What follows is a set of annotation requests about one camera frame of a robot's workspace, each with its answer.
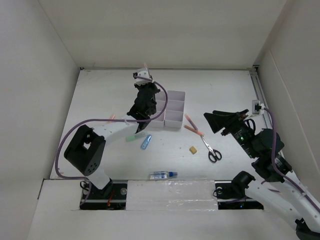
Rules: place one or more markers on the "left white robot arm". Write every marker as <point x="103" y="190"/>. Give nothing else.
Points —
<point x="86" y="148"/>

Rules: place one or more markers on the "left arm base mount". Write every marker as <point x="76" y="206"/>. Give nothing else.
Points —
<point x="112" y="199"/>

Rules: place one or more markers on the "black handled scissors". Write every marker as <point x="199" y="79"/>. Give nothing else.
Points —
<point x="213" y="154"/>

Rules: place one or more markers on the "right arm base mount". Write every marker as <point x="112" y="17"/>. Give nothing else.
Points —
<point x="228" y="199"/>

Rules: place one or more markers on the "left white compartment organizer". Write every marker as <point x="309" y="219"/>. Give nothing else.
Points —
<point x="159" y="122"/>

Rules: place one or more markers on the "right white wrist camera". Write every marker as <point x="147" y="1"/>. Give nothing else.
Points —
<point x="257" y="108"/>

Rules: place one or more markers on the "brown orange pen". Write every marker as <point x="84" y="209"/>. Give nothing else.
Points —
<point x="193" y="130"/>

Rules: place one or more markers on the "white compartment organizer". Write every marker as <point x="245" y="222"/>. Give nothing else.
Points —
<point x="174" y="111"/>
<point x="159" y="122"/>

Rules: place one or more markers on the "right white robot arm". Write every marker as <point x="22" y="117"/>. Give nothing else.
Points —
<point x="289" y="199"/>

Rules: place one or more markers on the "right white compartment organizer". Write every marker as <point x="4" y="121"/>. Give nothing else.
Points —
<point x="174" y="111"/>

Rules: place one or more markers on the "blue capped glue bottle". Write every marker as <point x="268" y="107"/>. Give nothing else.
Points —
<point x="162" y="175"/>

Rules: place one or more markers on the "aluminium rail right side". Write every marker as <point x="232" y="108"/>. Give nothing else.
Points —
<point x="253" y="72"/>

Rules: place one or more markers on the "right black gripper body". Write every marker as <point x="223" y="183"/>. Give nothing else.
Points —
<point x="241" y="133"/>

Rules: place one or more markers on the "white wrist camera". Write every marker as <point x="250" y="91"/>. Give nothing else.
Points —
<point x="142" y="76"/>
<point x="257" y="108"/>

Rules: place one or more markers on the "purple pen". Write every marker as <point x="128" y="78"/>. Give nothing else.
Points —
<point x="191" y="122"/>

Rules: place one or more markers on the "green capped correction tape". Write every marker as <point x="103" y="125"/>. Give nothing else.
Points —
<point x="135" y="136"/>

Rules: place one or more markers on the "yellow eraser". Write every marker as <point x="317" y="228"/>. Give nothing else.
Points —
<point x="193" y="150"/>

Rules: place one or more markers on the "blue transparent stapler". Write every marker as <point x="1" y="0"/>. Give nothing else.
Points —
<point x="146" y="142"/>

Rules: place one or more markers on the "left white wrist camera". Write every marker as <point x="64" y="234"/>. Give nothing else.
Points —
<point x="142" y="76"/>

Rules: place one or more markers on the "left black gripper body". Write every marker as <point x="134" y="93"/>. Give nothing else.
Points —
<point x="152" y="87"/>

